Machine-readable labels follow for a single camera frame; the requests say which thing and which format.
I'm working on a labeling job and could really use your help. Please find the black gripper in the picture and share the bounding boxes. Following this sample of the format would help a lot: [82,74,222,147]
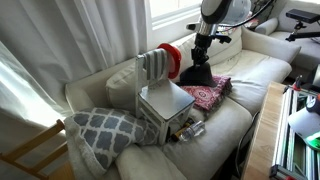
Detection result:
[190,32,213,67]

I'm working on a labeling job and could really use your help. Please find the black hat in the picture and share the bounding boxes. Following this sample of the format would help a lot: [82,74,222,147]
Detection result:
[175,61,219,89]

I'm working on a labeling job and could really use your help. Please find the orange red hat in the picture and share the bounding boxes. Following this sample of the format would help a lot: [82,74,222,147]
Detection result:
[157,42,183,80]

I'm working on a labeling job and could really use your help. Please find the red patterned blanket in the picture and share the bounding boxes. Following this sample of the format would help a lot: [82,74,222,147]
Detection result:
[180,74,234,114]

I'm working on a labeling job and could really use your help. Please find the grey striped cloth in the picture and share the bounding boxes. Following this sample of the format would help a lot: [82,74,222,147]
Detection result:
[142,47,170,82]

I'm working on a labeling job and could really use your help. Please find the white framed window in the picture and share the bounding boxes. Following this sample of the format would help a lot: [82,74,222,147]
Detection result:
[144,0,205,32]

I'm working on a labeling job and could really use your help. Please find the colourful clutter pile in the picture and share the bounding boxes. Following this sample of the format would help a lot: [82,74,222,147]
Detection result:
[248,0,269,29]

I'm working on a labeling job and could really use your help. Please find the clear plastic bottle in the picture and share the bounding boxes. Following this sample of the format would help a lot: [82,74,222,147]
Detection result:
[179,120,207,143]

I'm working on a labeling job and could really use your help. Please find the yellow brown bottle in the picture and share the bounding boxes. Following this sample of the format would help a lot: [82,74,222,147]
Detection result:
[170,120,196,143]

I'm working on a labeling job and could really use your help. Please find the beige sofa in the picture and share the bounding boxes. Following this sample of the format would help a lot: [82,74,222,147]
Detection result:
[64,25,303,180]

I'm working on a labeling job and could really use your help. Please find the light wooden table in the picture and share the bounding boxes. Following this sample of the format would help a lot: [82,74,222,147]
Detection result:
[241,81,288,180]

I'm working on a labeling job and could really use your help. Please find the red black clamp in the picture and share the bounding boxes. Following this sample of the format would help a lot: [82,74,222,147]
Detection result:
[282,74,305,94]

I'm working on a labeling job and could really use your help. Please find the grey white curtain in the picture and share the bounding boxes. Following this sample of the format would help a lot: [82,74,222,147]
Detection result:
[0,0,148,111]

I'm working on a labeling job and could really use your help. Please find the grey white patterned pillow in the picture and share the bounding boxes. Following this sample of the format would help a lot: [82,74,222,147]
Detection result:
[63,106,162,178]

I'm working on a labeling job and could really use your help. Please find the sheer white curtain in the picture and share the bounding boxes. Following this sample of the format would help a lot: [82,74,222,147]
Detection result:
[0,39,69,129]

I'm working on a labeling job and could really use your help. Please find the brown wooden chair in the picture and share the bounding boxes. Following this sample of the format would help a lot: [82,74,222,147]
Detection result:
[0,118,76,180]

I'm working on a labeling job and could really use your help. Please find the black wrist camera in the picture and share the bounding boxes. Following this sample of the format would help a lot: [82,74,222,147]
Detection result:
[185,22,233,45]

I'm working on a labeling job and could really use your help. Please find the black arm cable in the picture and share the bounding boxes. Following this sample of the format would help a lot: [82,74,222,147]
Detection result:
[216,0,278,31]

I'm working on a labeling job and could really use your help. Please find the black floor cable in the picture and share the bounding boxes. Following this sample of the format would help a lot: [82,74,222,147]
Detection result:
[234,110,262,178]

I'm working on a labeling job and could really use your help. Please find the black camera stand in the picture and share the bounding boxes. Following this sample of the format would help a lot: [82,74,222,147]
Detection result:
[285,20,320,43]

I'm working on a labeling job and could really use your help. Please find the black stereo camera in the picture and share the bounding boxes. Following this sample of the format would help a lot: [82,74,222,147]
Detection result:
[285,8,320,25]

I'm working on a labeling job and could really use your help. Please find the aluminium frame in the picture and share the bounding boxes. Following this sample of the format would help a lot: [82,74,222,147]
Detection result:
[268,83,320,180]

